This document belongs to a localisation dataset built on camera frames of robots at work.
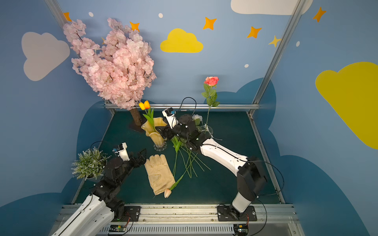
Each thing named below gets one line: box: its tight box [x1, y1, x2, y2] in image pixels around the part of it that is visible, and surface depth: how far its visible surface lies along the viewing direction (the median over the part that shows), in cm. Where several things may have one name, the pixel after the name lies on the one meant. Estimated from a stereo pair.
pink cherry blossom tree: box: [63, 18, 157, 127], surface depth 69 cm
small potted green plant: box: [70, 146, 112, 181], surface depth 76 cm
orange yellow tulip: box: [138, 100, 156, 132], surface depth 85 cm
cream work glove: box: [144, 154, 176, 196], surface depth 89 cm
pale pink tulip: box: [163, 152, 199, 199], surface depth 82 cm
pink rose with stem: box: [201, 76, 221, 135], surface depth 84 cm
